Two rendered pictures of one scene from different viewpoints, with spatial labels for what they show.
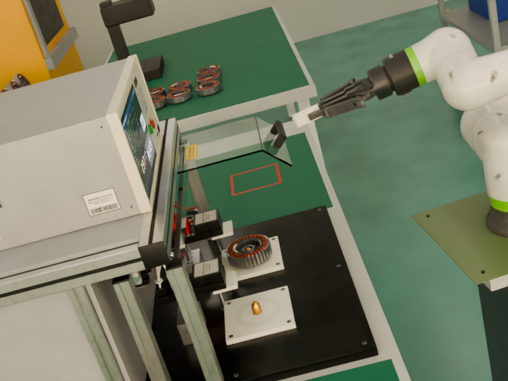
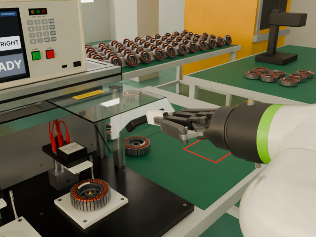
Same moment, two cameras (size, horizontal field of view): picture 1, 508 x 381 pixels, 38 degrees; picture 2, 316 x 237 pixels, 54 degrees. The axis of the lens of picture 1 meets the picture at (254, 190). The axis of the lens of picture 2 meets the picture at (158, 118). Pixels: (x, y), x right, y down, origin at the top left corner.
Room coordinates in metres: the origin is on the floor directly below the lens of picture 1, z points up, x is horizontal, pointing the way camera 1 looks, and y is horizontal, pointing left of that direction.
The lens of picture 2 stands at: (1.16, -0.57, 1.34)
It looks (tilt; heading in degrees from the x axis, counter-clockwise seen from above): 23 degrees down; 41
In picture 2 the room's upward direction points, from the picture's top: straight up
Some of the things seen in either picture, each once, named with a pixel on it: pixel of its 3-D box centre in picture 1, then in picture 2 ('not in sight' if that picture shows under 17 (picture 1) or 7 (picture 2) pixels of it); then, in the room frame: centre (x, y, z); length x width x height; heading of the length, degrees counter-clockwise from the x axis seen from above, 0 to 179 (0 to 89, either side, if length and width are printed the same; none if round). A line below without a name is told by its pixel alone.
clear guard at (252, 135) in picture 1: (219, 153); (107, 108); (1.67, 0.06, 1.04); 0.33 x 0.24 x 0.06; 87
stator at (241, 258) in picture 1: (249, 251); (90, 193); (1.59, 0.05, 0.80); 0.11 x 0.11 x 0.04
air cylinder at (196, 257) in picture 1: (193, 266); (63, 175); (1.59, 0.20, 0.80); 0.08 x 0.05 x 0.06; 177
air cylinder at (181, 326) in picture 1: (191, 322); not in sight; (1.35, 0.21, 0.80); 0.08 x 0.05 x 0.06; 177
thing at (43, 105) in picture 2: not in sight; (47, 98); (1.59, 0.23, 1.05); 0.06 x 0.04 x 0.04; 177
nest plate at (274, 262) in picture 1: (251, 259); (91, 201); (1.59, 0.05, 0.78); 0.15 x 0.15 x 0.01; 87
